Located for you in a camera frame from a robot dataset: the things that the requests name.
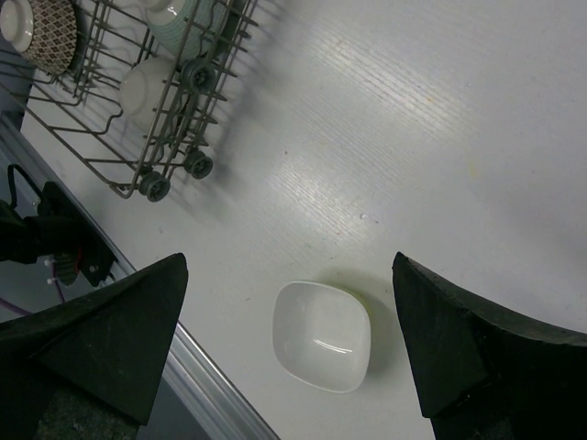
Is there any white square bowl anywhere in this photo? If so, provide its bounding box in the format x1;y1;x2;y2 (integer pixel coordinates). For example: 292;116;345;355
271;280;371;394

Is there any small flower shaped dish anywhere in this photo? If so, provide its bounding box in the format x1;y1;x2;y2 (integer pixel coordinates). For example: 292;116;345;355
118;57;189;135

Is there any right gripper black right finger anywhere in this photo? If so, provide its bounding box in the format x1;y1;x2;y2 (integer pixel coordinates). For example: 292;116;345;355
393;253;586;439

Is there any aluminium mounting rail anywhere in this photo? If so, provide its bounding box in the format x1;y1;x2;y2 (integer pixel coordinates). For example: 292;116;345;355
1;113;275;439

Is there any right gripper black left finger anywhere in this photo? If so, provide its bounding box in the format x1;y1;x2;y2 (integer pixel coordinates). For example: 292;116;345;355
1;253;188;439

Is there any grey wire dish rack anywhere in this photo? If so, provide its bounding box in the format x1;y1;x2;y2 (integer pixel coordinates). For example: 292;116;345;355
26;1;255;202

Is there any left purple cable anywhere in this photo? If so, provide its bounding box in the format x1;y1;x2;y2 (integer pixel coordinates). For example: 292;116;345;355
0;269;68;322

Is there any brown geometric pattern bowl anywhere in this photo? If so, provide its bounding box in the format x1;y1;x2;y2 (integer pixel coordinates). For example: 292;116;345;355
1;0;78;75

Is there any pale teal bowl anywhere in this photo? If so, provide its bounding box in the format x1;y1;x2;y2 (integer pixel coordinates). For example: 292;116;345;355
139;0;228;65

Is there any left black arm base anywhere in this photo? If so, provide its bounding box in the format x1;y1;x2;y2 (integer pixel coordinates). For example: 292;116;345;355
1;164;115;287

